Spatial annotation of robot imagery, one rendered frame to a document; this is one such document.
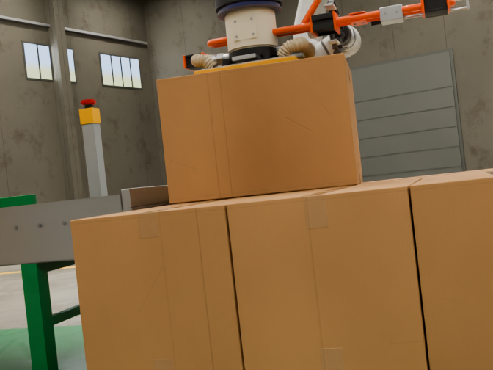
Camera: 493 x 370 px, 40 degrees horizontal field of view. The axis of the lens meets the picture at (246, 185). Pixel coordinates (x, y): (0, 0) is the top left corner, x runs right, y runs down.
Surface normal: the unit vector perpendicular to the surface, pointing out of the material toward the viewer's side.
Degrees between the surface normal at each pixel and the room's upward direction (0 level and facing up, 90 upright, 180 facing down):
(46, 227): 90
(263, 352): 90
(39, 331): 90
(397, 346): 90
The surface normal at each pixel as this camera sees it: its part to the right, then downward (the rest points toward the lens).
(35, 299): -0.29, 0.04
